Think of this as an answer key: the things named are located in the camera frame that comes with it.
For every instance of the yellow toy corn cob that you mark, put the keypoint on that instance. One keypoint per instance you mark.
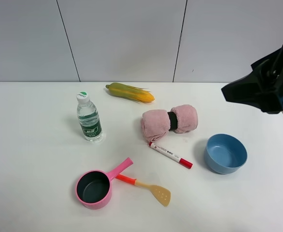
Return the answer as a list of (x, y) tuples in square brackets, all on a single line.
[(130, 92)]

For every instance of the blue plastic bowl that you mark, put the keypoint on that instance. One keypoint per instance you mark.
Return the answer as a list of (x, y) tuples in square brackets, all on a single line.
[(224, 154)]

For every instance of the pink toy saucepan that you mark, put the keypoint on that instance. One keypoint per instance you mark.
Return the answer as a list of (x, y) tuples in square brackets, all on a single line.
[(94, 188)]

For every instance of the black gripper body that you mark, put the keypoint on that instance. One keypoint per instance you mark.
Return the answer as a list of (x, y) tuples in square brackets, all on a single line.
[(263, 87)]

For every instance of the red white marker pen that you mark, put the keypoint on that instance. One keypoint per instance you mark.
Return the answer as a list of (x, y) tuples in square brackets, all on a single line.
[(171, 155)]

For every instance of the orange beige toy spatula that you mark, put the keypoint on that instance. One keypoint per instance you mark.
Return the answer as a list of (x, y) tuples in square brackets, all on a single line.
[(162, 194)]

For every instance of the clear plastic water bottle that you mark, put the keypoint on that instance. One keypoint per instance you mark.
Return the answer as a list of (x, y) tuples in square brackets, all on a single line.
[(88, 117)]

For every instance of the rolled pink towel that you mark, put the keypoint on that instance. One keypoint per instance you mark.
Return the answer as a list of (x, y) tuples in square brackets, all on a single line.
[(155, 124)]

